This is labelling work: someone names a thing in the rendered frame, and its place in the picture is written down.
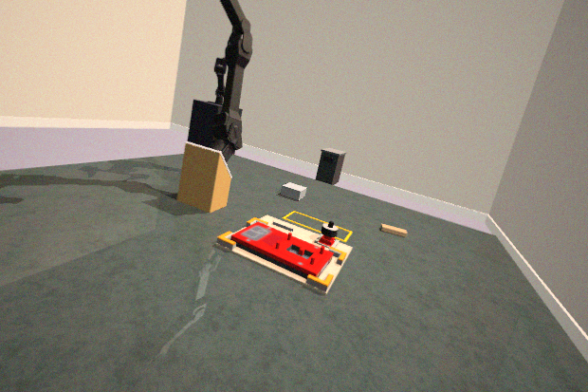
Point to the tan wooden bar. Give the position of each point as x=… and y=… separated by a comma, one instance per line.
x=394, y=230

